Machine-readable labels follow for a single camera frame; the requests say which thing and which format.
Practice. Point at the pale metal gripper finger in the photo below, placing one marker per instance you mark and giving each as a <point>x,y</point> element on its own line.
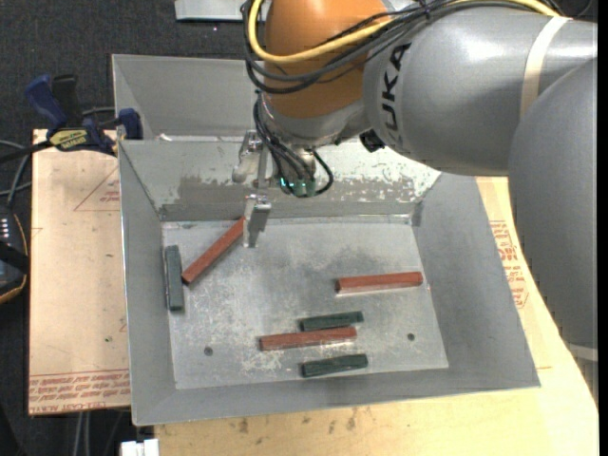
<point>260,216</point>
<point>251,235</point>

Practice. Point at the red-brown flat block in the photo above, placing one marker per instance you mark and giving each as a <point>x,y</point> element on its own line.
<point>309,338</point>
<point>380,281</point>
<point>214,253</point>

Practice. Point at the grey metal bin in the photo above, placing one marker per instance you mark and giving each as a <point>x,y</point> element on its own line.
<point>294,278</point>

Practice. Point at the dark green flat block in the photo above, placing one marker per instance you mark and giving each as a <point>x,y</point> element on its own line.
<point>335,365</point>
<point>331,320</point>
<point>174,278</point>

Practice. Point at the brown cardboard board, red print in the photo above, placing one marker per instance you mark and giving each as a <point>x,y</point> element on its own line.
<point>76,278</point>

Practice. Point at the black cylinder on white bracket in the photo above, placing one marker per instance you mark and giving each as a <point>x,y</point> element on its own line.
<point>371,141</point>

